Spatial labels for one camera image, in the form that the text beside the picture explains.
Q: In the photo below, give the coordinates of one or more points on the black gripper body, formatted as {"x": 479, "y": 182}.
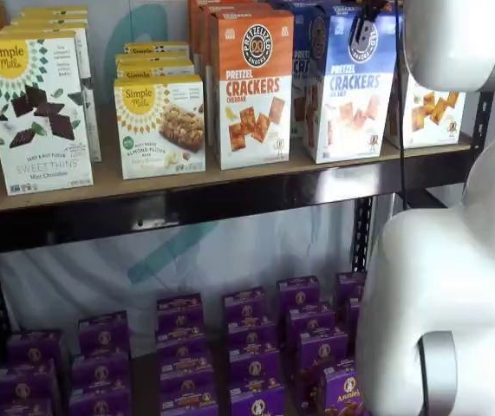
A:
{"x": 377, "y": 9}

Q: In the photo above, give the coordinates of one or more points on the Simple Mills almond bars box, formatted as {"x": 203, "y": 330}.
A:
{"x": 154, "y": 58}
{"x": 156, "y": 47}
{"x": 160, "y": 130}
{"x": 156, "y": 71}

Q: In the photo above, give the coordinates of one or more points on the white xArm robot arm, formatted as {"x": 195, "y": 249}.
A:
{"x": 446, "y": 281}

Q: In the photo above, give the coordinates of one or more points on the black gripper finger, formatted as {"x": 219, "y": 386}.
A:
{"x": 360, "y": 34}

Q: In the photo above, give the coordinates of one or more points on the Simple Mills Sweet Thins box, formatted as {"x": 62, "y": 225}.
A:
{"x": 47, "y": 22}
{"x": 91, "y": 112}
{"x": 34, "y": 117}
{"x": 54, "y": 11}

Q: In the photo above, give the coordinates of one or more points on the white orange crackers box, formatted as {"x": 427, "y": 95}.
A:
{"x": 429, "y": 117}

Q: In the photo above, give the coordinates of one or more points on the purple Annie's pasta box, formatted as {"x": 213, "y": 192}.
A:
{"x": 99, "y": 370}
{"x": 99, "y": 403}
{"x": 250, "y": 333}
{"x": 353, "y": 314}
{"x": 104, "y": 331}
{"x": 184, "y": 370}
{"x": 297, "y": 292}
{"x": 190, "y": 401}
{"x": 323, "y": 351}
{"x": 180, "y": 312}
{"x": 245, "y": 303}
{"x": 310, "y": 323}
{"x": 255, "y": 401}
{"x": 349, "y": 286}
{"x": 253, "y": 366}
{"x": 34, "y": 349}
{"x": 24, "y": 379}
{"x": 182, "y": 344}
{"x": 338, "y": 394}

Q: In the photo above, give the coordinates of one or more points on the wooden shelf board with snack boxes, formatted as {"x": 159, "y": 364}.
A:
{"x": 151, "y": 186}

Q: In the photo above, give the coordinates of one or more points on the blue white pretzel crackers box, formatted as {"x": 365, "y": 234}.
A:
{"x": 355, "y": 108}
{"x": 305, "y": 86}

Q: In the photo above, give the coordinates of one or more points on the wooden metal shelf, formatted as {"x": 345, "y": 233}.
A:
{"x": 164, "y": 212}

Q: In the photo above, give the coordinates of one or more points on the orange cheddar pretzel crackers box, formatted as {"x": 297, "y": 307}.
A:
{"x": 194, "y": 52}
{"x": 206, "y": 65}
{"x": 251, "y": 91}

